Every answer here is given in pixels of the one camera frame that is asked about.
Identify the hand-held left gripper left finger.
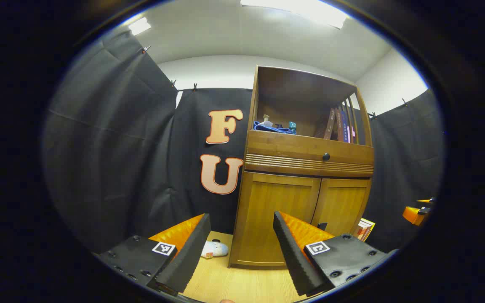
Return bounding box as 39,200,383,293
93,213,212,297

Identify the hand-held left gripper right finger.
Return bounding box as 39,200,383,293
273,211,399,297

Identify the wooden double-door shoe cabinet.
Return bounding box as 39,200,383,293
228,65,375,270

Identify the white shoe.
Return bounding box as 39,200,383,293
201,241,229,259

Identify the wooden cabinet drawer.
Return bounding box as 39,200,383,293
245,130,375,177

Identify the stack of colourful books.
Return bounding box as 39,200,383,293
354,218,376,242

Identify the blue book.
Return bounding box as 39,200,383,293
341,110,351,143

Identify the reddish brown book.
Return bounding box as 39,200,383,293
335,110,345,142

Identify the dark brown book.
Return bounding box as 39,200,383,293
324,108,337,140

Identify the blue cloth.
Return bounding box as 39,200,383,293
253,121,297,135

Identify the black backdrop cloth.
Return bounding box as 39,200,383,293
43,30,444,255

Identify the small ceiling light panel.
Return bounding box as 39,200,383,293
128,17,152,36

